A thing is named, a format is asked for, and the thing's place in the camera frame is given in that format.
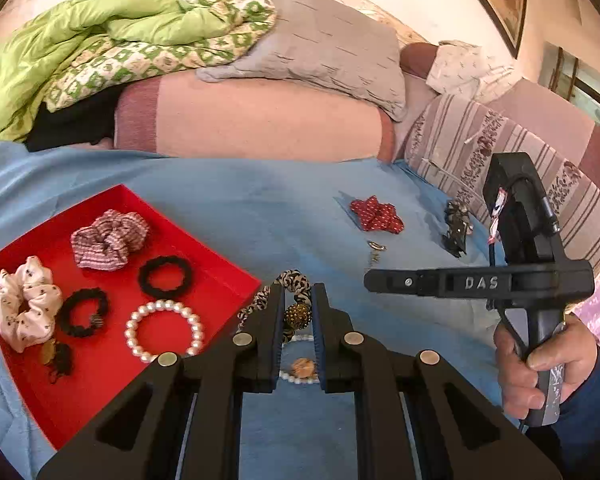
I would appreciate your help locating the person's right forearm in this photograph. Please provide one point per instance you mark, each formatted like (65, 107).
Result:
(590, 425)

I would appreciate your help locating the white spotted scrunchie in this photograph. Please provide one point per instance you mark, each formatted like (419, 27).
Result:
(25, 305)

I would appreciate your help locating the plain black scrunchie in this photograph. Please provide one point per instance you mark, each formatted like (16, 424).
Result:
(147, 281)

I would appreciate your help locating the black cloth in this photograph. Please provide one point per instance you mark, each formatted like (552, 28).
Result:
(75, 125)

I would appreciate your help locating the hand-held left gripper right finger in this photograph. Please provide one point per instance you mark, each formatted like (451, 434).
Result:
(318, 321)

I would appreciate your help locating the pink checked scrunchie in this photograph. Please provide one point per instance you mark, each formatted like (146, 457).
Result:
(110, 240)

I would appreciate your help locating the red cardboard box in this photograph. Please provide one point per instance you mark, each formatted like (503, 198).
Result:
(190, 260)

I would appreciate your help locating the person's right hand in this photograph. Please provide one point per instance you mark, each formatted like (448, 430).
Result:
(520, 370)

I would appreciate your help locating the dark hair clip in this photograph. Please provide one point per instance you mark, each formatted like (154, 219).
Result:
(457, 230)

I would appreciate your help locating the black scrunchie with bead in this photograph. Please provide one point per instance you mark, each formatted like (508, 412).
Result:
(70, 311)

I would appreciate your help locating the wooden framed glass pane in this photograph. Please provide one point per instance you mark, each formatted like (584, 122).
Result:
(590, 90)

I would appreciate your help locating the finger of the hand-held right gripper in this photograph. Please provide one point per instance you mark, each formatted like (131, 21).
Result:
(395, 281)

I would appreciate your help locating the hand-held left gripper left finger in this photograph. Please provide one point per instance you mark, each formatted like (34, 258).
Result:
(279, 321)

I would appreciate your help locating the pink bolster cushion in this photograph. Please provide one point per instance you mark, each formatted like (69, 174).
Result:
(260, 120)

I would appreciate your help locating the red dotted fabric bow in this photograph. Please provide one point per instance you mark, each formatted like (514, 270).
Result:
(377, 215)

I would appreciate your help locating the pearl strand with pendant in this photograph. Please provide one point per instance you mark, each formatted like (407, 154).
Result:
(302, 367)

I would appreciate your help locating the striped floral cushion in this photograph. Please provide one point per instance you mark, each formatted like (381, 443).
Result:
(460, 145)

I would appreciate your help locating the grey pillow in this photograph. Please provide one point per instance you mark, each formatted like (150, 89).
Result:
(320, 50)

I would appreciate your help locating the green patterned quilt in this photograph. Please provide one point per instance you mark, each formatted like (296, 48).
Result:
(80, 45)

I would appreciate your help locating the white printed pillow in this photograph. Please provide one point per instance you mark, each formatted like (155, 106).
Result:
(465, 70)

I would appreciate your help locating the blue blanket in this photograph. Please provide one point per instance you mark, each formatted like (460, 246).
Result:
(280, 210)

